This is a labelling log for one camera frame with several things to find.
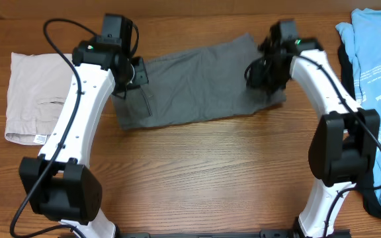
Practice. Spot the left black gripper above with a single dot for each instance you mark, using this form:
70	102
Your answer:
141	75

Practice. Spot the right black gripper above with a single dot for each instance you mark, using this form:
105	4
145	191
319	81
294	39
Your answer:
256	82

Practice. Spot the grey shorts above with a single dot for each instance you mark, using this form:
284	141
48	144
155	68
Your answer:
195	85

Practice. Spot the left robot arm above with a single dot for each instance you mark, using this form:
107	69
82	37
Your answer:
58	182

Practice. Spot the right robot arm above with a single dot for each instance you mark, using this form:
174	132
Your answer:
343	148

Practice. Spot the folded beige shorts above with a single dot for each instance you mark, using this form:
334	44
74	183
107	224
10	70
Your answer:
38	87

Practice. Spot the black garment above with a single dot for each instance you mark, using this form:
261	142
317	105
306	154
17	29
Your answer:
370	202

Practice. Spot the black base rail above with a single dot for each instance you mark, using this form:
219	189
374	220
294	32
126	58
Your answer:
203	235

